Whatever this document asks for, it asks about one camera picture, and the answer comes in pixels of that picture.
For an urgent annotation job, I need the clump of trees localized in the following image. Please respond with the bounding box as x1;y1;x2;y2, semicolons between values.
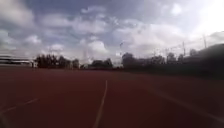
88;58;114;70

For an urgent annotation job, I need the tall floodlight mast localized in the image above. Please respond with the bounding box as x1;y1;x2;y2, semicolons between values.
118;41;125;58

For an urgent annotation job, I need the red running track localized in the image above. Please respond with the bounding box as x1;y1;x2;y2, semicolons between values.
0;67;224;128

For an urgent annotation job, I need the row of dark trees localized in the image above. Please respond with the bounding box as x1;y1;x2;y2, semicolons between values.
34;54;81;70

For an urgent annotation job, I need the pole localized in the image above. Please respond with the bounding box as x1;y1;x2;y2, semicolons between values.
202;33;208;49
181;40;187;58

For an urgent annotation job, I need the long dark tree line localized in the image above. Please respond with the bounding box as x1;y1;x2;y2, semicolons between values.
121;43;224;78

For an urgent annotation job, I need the low flat-roofed building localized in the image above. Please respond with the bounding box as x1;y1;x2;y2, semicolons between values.
0;55;35;68

